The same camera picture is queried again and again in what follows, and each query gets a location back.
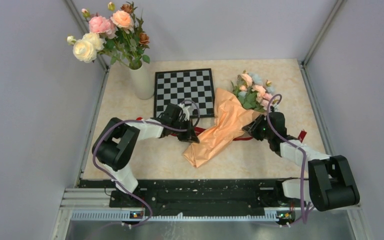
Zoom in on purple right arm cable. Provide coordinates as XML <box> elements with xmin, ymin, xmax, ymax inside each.
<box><xmin>266</xmin><ymin>93</ymin><xmax>315</xmax><ymax>225</ymax></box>

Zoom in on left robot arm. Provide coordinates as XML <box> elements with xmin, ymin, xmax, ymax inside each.
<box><xmin>91</xmin><ymin>100</ymin><xmax>199</xmax><ymax>207</ymax></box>

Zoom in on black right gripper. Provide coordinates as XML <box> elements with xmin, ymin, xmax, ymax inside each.
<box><xmin>242</xmin><ymin>114</ymin><xmax>273</xmax><ymax>142</ymax></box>

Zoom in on dark red ribbon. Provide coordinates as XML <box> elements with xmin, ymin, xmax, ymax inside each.
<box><xmin>136</xmin><ymin>117</ymin><xmax>307</xmax><ymax>143</ymax></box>

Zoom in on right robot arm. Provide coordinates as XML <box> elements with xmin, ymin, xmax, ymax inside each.
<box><xmin>243</xmin><ymin>112</ymin><xmax>361</xmax><ymax>212</ymax></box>

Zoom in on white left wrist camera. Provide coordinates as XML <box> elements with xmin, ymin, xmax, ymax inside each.
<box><xmin>178</xmin><ymin>103</ymin><xmax>193</xmax><ymax>121</ymax></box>

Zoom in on flower bunch in vase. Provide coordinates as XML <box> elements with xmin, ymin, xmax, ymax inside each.
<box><xmin>66</xmin><ymin>1</ymin><xmax>151</xmax><ymax>70</ymax></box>

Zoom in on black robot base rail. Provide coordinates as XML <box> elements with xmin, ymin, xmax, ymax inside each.
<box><xmin>78</xmin><ymin>179</ymin><xmax>301</xmax><ymax>217</ymax></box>

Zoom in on white ceramic vase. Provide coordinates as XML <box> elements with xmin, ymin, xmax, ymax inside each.
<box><xmin>129</xmin><ymin>63</ymin><xmax>155</xmax><ymax>100</ymax></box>

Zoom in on black white checkerboard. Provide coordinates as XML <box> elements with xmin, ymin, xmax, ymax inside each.
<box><xmin>153</xmin><ymin>68</ymin><xmax>215</xmax><ymax>118</ymax></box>

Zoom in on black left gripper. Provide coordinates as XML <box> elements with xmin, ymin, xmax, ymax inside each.
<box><xmin>171</xmin><ymin>117</ymin><xmax>199</xmax><ymax>143</ymax></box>

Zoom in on orange paper bouquet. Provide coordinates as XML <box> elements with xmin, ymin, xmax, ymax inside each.
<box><xmin>182</xmin><ymin>88</ymin><xmax>261</xmax><ymax>168</ymax></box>

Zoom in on pink blue flower bunch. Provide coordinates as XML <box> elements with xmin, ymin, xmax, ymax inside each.
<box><xmin>230</xmin><ymin>70</ymin><xmax>276</xmax><ymax>114</ymax></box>

